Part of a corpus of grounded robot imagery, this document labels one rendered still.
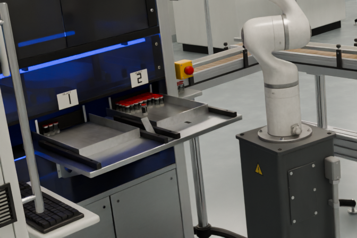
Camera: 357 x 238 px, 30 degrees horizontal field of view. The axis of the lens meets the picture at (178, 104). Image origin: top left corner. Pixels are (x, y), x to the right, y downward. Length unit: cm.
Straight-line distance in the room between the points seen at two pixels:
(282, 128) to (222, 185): 188
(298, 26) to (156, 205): 110
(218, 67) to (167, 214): 73
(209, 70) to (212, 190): 117
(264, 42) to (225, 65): 97
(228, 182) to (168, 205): 128
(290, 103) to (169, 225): 97
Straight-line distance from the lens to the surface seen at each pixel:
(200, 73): 309
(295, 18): 226
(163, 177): 291
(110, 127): 260
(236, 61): 324
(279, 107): 230
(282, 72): 227
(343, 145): 329
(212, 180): 425
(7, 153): 185
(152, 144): 236
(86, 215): 207
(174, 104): 279
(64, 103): 255
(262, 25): 224
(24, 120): 187
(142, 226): 291
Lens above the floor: 166
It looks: 16 degrees down
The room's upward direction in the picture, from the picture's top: 7 degrees counter-clockwise
